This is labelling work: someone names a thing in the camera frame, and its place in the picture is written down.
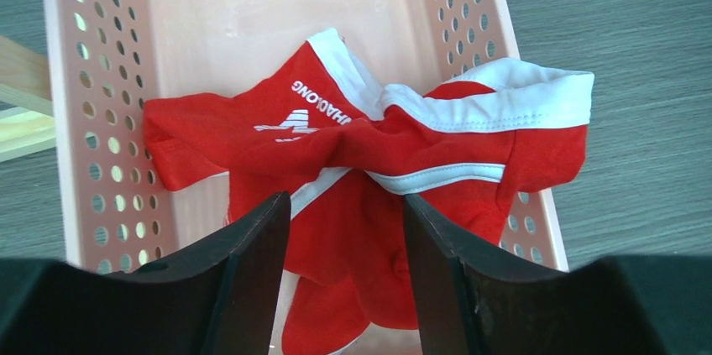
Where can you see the pink plastic basket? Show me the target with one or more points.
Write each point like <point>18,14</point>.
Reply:
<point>108,57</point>

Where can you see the red white underwear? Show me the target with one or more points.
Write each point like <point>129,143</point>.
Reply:
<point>348,150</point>

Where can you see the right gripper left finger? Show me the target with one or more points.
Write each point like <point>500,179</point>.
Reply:
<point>215,296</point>

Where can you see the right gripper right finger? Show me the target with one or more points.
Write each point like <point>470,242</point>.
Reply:
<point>473,297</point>

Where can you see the wooden clothes rack frame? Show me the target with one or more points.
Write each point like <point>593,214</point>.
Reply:
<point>29,126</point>

